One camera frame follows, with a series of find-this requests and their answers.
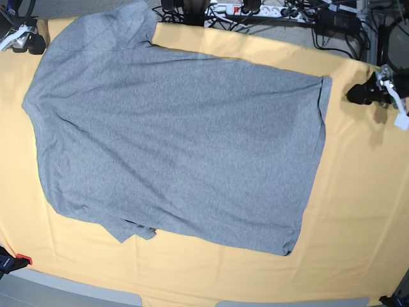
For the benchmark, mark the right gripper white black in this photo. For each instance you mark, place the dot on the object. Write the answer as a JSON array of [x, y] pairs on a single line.
[[22, 39]]

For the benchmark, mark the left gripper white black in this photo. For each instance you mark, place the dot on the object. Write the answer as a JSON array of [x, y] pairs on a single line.
[[385, 87]]

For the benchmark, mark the grey t-shirt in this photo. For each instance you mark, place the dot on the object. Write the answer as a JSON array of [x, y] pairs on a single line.
[[139, 138]]

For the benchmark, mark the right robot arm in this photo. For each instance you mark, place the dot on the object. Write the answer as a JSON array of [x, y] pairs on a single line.
[[10, 17]]

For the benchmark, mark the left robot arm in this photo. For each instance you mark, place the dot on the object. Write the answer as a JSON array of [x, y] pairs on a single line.
[[395, 54]]

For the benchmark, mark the black power adapter box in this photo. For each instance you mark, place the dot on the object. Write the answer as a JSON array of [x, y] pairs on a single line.
[[338, 22]]

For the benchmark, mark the yellow table cloth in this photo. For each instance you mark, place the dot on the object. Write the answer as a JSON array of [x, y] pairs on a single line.
[[354, 237]]

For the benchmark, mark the white power strip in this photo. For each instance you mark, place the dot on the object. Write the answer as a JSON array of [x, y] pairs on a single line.
[[234, 12]]

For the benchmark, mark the black clamp right corner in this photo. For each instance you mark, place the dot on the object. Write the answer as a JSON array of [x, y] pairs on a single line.
[[394, 301]]

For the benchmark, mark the red black clamp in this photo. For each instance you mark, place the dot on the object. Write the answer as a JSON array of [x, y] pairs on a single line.
[[9, 263]]

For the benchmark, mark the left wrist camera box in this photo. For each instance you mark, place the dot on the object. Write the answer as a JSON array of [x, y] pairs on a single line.
[[402, 121]]

